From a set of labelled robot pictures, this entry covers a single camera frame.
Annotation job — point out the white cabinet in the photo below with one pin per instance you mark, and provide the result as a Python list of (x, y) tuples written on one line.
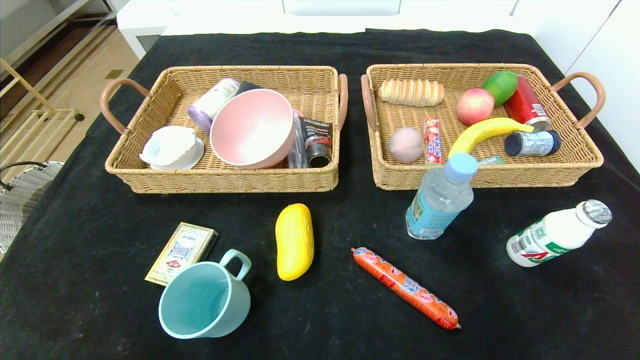
[(200, 15)]

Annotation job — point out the wicker basket holding food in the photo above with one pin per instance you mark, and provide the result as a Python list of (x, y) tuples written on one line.
[(550, 175)]

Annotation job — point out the yellow banana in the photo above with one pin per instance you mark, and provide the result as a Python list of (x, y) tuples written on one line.
[(480, 131)]

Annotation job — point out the wicker basket holding pink bowl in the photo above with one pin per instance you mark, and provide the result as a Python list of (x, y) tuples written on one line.
[(225, 182)]

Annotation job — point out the black table cloth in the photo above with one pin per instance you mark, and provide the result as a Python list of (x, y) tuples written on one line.
[(350, 225)]

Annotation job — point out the yellow mango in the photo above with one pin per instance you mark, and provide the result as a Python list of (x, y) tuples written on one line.
[(294, 242)]

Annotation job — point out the playing card box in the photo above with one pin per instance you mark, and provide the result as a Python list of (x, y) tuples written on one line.
[(182, 247)]

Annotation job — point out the teal plastic mug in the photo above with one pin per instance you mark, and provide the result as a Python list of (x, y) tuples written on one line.
[(200, 300)]

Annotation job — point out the black packaged item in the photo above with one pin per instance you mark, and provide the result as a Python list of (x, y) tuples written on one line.
[(315, 132)]

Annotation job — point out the small silver jar black cap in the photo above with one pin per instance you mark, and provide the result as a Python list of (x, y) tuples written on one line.
[(535, 143)]

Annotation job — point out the pink bowl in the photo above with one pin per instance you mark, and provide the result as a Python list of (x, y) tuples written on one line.
[(250, 130)]

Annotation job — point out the green mango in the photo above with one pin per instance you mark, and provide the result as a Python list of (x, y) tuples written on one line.
[(500, 86)]

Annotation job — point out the pale pink peach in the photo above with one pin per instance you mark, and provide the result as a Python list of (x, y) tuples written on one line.
[(405, 145)]

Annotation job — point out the ridged bread loaf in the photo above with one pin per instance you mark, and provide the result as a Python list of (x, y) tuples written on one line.
[(410, 92)]

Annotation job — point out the white ceramic dish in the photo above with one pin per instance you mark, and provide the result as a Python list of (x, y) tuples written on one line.
[(170, 147)]

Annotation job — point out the wooden rack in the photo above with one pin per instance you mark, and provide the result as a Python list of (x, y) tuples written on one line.
[(20, 78)]

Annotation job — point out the orange sausage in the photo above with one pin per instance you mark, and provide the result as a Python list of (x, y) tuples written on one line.
[(405, 287)]

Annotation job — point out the red soda can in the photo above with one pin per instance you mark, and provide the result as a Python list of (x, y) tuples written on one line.
[(525, 102)]

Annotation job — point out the red candy pack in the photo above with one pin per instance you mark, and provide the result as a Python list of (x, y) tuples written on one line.
[(433, 142)]

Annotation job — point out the white bottle purple cap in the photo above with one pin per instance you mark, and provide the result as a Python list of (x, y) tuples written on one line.
[(212, 102)]

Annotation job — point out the white milk drink bottle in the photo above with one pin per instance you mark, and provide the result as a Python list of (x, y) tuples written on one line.
[(555, 232)]

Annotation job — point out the grey shelf unit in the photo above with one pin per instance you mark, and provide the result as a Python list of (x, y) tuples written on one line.
[(50, 22)]

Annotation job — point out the red peach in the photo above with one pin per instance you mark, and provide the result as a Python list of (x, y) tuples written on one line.
[(475, 106)]

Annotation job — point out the water bottle blue cap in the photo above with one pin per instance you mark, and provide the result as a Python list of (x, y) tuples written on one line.
[(440, 200)]

